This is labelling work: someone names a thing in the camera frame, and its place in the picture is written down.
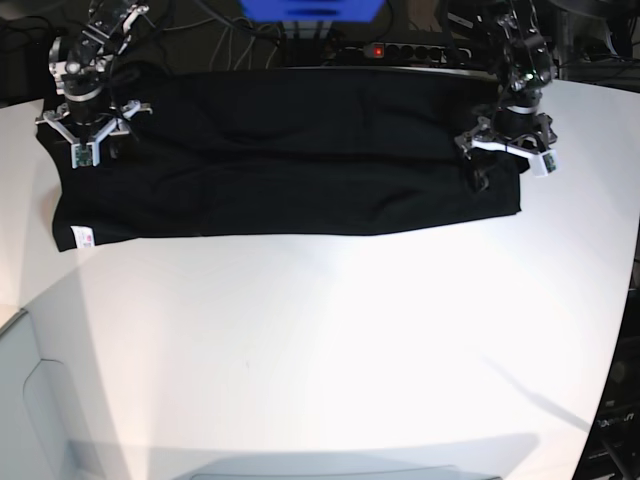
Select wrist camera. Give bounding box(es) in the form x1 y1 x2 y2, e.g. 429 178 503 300
529 149 558 178
71 142 100 169

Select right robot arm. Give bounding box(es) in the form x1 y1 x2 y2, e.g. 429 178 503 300
36 1 152 169

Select black power strip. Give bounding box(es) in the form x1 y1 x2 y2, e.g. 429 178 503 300
334 42 457 65

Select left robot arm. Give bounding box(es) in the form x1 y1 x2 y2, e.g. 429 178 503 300
438 1 557 192

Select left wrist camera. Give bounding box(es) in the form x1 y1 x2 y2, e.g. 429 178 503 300
529 149 558 178

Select black box with white lettering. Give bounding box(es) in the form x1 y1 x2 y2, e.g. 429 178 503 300
574 329 640 480

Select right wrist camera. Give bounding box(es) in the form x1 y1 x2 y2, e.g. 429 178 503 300
71 142 100 169

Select black T-shirt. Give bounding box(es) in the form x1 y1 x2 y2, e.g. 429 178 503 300
42 69 527 251

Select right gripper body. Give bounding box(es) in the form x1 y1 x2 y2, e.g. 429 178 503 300
35 94 153 150

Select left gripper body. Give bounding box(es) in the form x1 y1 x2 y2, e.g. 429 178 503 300
454 106 558 160

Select blue plastic bin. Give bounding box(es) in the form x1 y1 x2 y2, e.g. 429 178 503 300
240 0 384 22

